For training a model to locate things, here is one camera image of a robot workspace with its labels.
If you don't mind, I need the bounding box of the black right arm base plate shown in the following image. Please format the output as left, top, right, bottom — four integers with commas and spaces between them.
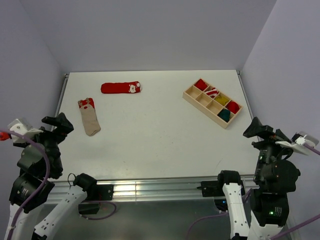
196, 180, 225, 198

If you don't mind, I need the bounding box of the rolled striped sock in tray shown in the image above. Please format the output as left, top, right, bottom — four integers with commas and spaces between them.
204, 86, 219, 99

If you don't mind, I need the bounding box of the rolled yellow sock in tray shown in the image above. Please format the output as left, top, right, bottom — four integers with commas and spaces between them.
214, 95, 230, 106

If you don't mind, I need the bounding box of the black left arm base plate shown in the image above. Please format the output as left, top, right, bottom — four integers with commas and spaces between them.
85, 184, 114, 201

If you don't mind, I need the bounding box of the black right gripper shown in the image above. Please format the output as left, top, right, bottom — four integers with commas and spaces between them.
243, 114, 299, 182

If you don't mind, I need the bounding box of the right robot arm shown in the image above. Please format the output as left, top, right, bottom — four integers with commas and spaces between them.
216, 117, 301, 240

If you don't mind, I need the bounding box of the beige reindeer sock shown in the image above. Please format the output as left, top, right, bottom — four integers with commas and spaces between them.
77, 97, 101, 137

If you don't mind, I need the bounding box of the dark green reindeer sock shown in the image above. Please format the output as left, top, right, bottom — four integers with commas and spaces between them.
218, 108, 231, 123

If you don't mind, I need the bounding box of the black box under frame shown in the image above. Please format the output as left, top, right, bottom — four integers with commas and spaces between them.
78, 203, 100, 216

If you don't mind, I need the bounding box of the rolled red sock in tray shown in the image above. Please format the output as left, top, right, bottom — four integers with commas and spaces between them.
194, 79, 208, 91

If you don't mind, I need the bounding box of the red santa sock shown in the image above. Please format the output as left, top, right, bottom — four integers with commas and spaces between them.
100, 81, 142, 94

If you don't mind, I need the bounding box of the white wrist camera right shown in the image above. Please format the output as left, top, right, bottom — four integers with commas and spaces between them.
275, 131, 320, 156

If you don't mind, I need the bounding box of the wooden compartment tray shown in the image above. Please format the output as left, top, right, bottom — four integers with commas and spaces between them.
182, 78, 243, 129

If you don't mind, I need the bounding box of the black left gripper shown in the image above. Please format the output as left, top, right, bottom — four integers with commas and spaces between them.
14, 112, 73, 173

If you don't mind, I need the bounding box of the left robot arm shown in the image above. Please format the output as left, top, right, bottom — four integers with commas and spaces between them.
0, 112, 98, 240

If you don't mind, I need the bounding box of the red reindeer sock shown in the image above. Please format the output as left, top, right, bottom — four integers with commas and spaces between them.
226, 101, 241, 114

